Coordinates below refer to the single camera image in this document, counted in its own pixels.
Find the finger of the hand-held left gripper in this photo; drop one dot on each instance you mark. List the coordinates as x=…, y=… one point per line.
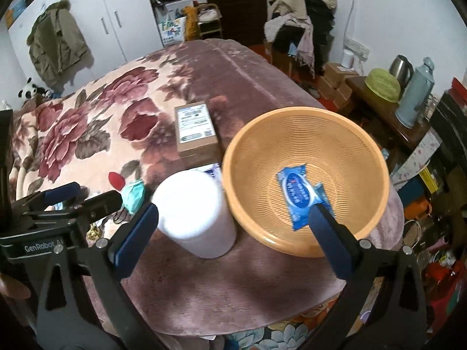
x=104, y=202
x=62, y=193

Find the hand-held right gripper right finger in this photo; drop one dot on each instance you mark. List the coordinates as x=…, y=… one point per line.
x=328, y=240

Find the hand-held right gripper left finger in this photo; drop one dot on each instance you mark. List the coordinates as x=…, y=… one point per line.
x=135, y=237

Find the small red object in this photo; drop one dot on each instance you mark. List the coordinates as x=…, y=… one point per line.
x=116, y=180

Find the green face mask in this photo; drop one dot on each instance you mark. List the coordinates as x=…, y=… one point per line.
x=133, y=194

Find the blue wet wipes packet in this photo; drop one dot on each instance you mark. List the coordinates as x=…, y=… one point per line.
x=295, y=189

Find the orange plastic basket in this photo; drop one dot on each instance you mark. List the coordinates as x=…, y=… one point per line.
x=302, y=131

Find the person's left forearm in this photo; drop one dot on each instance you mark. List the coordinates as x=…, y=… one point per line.
x=11, y=287

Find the white plastic canister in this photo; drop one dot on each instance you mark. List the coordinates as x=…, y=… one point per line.
x=193, y=207

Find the dark panel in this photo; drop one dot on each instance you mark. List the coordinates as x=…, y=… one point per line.
x=5, y=142

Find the orange object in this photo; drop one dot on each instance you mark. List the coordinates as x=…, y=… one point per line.
x=416, y=207

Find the small blue white box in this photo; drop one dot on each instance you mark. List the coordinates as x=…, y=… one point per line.
x=213, y=171

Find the labelled cardboard box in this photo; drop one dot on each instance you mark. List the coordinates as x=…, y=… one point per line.
x=197, y=146

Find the panda plush toy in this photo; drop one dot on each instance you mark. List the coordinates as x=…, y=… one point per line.
x=27, y=89

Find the yellow flat item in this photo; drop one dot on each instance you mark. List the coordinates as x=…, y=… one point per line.
x=427, y=179

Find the red plastic bag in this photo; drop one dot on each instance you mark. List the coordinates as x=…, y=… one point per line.
x=443, y=284

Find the floral paper bag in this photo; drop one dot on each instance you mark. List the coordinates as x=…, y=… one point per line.
x=419, y=156

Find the wooden side table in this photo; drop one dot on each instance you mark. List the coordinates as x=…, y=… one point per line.
x=379, y=111

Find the plain brown carton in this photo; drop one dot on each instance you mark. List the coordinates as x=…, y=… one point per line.
x=334, y=91

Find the olive green jacket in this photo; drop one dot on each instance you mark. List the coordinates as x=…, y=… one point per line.
x=54, y=43

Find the grey blue thermos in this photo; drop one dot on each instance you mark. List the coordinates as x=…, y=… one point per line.
x=414, y=98

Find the dark cabinet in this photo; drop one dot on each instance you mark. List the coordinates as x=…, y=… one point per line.
x=452, y=127

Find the small labelled carton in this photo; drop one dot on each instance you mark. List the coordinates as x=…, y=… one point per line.
x=339, y=71

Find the white cup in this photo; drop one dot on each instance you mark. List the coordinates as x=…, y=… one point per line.
x=347, y=59

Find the white printed shopping bag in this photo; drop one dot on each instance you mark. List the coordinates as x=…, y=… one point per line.
x=171, y=31

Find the steel electric kettle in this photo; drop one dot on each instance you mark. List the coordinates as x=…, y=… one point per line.
x=400, y=69

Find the blue printed box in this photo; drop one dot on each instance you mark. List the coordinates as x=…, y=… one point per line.
x=16, y=3

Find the white power strip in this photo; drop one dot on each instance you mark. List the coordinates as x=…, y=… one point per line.
x=359, y=47

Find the yellow cloth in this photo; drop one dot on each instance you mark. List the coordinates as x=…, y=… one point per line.
x=190, y=22

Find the red box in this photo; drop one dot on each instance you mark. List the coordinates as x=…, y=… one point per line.
x=458, y=86

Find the wooden rack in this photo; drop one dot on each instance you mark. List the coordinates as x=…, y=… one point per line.
x=211, y=29

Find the white storage box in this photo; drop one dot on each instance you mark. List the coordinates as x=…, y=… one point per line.
x=171, y=7

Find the white shoes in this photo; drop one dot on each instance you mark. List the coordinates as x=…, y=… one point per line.
x=208, y=15

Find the pile of clothes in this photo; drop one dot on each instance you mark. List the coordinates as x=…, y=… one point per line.
x=292, y=7

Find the dark wooden door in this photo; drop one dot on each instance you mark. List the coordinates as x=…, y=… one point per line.
x=240, y=7

